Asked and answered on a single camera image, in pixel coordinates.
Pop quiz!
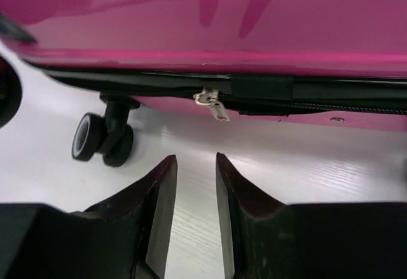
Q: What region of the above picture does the pink hard-shell suitcase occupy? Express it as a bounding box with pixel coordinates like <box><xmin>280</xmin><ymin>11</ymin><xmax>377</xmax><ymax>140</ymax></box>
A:
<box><xmin>1</xmin><ymin>0</ymin><xmax>406</xmax><ymax>167</ymax></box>

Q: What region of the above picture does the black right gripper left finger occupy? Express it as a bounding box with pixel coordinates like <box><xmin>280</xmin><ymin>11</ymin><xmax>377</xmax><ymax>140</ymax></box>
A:
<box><xmin>1</xmin><ymin>155</ymin><xmax>177</xmax><ymax>278</ymax></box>

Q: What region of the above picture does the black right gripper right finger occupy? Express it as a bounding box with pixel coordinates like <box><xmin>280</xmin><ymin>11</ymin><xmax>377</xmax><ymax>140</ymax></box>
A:
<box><xmin>216</xmin><ymin>153</ymin><xmax>406</xmax><ymax>278</ymax></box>

